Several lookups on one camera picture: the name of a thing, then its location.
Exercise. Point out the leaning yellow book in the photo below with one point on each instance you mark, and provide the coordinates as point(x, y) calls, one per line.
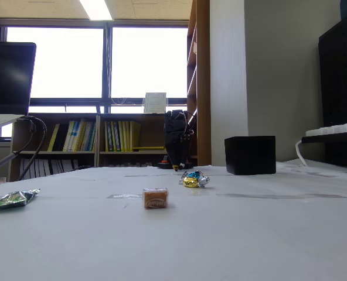
point(53, 138)

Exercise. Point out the orange wrapped caramel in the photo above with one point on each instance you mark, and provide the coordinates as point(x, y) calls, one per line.
point(155, 198)

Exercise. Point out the ceiling light panel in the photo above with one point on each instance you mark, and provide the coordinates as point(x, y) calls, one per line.
point(96, 9)

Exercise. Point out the low wooden bookshelf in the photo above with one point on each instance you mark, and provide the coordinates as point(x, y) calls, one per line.
point(150, 128)

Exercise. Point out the laptop with dark screen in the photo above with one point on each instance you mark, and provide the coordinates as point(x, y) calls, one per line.
point(6, 79)

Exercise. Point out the dark window frame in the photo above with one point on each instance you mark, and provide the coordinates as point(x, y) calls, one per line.
point(107, 67)

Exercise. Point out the dark rail under power strip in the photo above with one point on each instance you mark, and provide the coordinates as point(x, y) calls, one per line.
point(331, 139)

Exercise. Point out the flat yellow bar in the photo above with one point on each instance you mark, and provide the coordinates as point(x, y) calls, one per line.
point(150, 148)

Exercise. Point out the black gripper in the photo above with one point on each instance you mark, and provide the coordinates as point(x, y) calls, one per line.
point(176, 143)

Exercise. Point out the green silver snack packet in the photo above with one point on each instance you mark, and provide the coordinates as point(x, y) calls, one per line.
point(13, 199)

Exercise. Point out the black box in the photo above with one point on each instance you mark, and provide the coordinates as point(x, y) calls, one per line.
point(249, 155)

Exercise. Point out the white paper table cover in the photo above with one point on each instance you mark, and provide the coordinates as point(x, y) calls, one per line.
point(220, 234)

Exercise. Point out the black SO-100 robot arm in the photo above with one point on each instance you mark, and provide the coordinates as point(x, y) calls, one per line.
point(176, 120)

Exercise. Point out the black pegboard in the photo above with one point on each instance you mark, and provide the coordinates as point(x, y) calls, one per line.
point(340, 82)

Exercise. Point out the framed white paper sign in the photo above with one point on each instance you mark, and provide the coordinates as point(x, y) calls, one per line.
point(155, 102)

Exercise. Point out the gray metal stand bar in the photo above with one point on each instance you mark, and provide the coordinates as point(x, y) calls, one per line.
point(0, 164)

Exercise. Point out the tall wooden bookshelf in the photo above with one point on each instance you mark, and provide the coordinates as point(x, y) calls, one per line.
point(202, 87)

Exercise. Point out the white power strip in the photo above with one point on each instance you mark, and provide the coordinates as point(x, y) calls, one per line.
point(334, 129)

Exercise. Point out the gold foil wrapped candy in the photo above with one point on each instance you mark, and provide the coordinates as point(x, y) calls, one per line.
point(190, 182)

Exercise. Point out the blue foil wrapped candy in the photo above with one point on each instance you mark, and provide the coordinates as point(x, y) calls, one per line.
point(194, 174)

